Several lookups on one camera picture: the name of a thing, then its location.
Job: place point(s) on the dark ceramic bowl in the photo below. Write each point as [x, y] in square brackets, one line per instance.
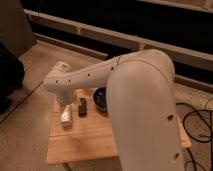
[99, 98]

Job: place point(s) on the black blurry foreground object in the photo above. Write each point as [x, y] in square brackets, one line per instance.
[11, 76]

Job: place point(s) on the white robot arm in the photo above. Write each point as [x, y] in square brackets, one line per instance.
[140, 103]

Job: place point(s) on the white metal rail frame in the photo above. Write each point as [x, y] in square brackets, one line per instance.
[182, 55]

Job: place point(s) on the wooden table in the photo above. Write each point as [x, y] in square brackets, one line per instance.
[97, 136]

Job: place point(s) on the small dark rectangular block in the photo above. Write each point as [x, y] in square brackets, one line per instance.
[82, 108]

